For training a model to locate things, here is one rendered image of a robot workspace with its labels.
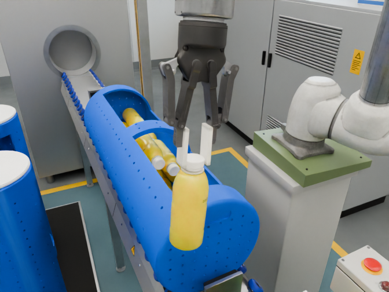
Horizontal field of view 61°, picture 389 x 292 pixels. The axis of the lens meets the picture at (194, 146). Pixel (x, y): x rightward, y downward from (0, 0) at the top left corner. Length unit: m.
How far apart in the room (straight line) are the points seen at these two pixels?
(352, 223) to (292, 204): 1.50
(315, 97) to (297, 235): 0.56
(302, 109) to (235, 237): 0.59
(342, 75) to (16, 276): 2.11
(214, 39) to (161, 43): 5.59
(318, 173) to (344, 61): 1.27
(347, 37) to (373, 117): 1.28
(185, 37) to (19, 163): 1.00
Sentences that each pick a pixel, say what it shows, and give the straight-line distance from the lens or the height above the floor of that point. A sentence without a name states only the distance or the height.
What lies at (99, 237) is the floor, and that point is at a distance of 2.48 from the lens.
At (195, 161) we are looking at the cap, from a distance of 0.56.
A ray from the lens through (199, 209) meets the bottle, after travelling 0.59.
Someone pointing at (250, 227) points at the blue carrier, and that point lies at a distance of 0.85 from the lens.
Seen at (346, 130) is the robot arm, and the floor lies 1.20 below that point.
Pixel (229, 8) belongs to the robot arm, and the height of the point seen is 1.63.
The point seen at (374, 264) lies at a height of 1.11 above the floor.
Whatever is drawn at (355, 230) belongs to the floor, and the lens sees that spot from 2.70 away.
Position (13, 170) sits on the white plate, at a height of 1.04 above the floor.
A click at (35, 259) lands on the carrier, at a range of 1.51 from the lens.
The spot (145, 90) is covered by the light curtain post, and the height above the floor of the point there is 0.98.
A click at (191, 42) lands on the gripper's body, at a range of 0.50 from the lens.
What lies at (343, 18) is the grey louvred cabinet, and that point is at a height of 1.38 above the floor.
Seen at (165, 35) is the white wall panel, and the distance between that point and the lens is 6.08.
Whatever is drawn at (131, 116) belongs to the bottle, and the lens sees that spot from 1.41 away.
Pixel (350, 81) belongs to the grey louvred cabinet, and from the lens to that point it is 2.36.
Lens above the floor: 1.69
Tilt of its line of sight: 29 degrees down
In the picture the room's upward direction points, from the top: straight up
